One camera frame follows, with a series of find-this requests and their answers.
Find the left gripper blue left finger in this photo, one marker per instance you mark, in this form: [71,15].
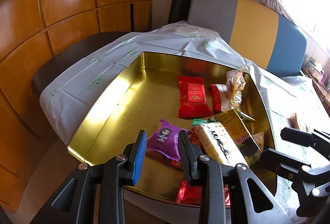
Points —
[135,158]

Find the wooden wall cabinet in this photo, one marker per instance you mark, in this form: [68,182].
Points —
[33,32]

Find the grey yellow blue headboard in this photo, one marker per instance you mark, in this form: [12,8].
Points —
[256,32]

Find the purple box on side table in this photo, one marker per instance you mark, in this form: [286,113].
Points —
[323,77]

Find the patterned tissue box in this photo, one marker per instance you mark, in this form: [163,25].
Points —
[314,67]

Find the red foil snack packet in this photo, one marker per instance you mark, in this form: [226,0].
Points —
[193,102]

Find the green-edged cracker packet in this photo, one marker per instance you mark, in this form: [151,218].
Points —
[217,142]

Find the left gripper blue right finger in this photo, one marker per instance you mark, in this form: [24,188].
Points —
[189,154]

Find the wooden side table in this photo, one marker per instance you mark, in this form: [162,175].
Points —
[321,92]

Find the red patterned snack bar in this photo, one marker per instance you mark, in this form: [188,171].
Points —
[176,164]

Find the white green-cloud tablecloth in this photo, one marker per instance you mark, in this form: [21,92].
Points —
[98,96]

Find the clear brown snack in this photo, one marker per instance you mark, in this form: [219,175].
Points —
[235,83]

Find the white and red snack packet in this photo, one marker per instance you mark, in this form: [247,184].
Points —
[220,98]

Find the shiny red candy packet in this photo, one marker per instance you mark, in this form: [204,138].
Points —
[189,195]

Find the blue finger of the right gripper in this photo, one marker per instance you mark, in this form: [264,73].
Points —
[297,136]
[281,164]

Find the purple snack packet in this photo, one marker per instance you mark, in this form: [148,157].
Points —
[165,140]

